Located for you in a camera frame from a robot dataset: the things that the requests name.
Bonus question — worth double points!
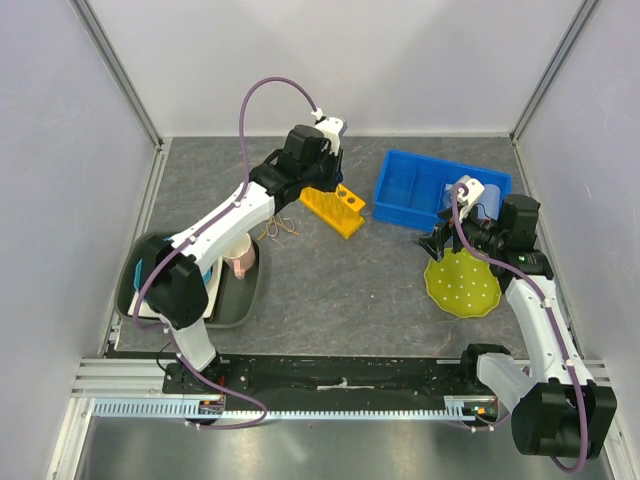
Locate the blue dotted plate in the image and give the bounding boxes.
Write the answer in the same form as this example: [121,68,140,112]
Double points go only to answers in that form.
[133,260,213,291]

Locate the yellow test tube rack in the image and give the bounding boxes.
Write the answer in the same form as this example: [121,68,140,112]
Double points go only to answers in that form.
[299,184,366,239]

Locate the blue plastic bin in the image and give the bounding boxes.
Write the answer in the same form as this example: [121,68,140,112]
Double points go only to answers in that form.
[373,150,512,232]

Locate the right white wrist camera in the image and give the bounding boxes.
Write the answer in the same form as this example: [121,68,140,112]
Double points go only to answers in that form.
[449,175,485,222]

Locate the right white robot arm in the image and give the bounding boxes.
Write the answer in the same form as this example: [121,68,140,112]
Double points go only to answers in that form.
[417,193,617,469]

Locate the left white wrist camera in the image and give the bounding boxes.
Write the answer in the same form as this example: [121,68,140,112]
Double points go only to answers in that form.
[311,108,348,155]

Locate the dark green tray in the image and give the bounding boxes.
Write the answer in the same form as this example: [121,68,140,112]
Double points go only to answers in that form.
[115,231,264,330]

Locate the green dotted plate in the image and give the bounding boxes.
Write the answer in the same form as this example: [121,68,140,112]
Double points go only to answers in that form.
[424,248,502,319]

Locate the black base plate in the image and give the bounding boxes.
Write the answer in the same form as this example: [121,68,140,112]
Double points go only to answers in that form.
[162,353,516,411]

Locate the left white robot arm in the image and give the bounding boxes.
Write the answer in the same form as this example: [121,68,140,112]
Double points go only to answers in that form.
[139,117,346,393]

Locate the plastic wash bottle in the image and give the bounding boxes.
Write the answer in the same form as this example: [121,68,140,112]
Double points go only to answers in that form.
[477,184,501,220]

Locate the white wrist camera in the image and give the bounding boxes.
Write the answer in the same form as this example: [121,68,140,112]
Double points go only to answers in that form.
[449,175,485,222]
[311,108,348,155]

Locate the slotted cable duct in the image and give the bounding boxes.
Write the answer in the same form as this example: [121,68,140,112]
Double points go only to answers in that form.
[93,398,475,421]

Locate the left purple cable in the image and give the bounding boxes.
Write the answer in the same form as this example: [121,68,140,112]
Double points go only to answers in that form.
[135,77,321,431]

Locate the pink small cup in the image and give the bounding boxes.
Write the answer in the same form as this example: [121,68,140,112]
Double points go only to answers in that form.
[223,233,256,279]

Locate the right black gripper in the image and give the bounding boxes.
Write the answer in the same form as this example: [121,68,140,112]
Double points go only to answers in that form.
[413,199,506,262]

